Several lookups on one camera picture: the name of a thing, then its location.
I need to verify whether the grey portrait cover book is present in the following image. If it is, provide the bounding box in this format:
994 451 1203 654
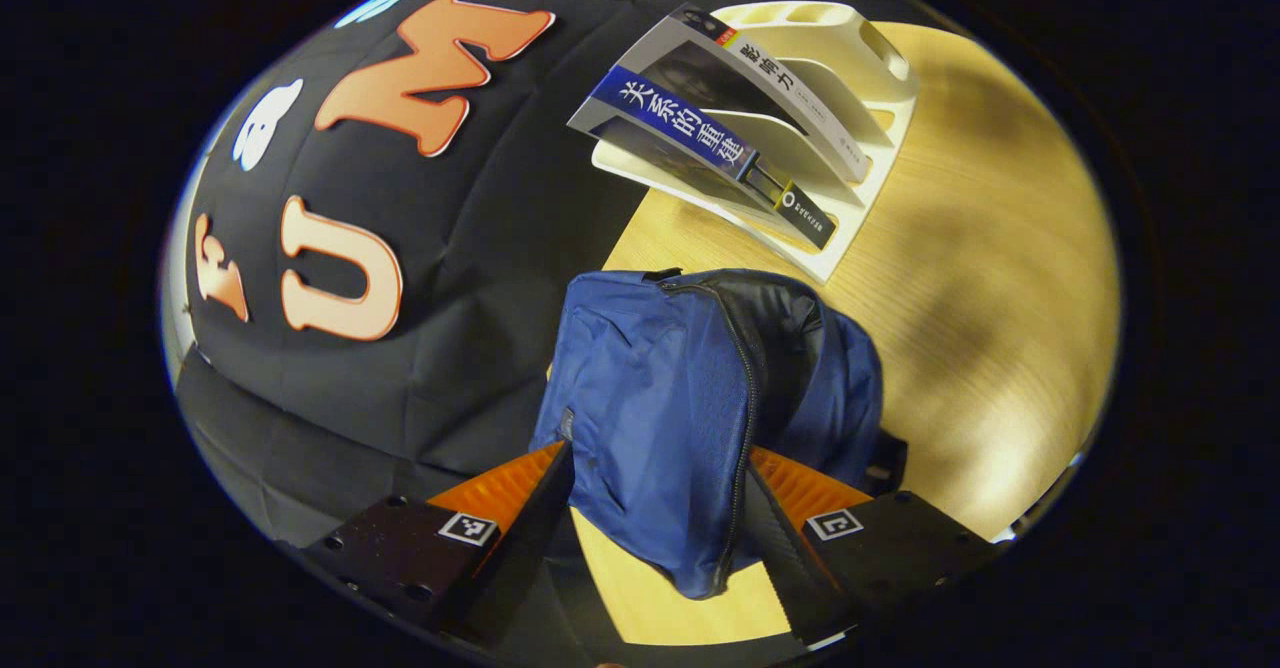
615 3 871 186

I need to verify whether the white bookshelf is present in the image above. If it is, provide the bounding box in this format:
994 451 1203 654
590 0 921 284

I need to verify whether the blue cover book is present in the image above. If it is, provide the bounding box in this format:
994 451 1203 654
567 66 839 251

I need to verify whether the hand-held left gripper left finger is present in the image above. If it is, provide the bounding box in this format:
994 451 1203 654
303 440 577 645

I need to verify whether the blue schoolbag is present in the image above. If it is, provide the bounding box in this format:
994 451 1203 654
530 268 909 601

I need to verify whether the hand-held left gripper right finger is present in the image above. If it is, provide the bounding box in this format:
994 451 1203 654
744 445 1007 648

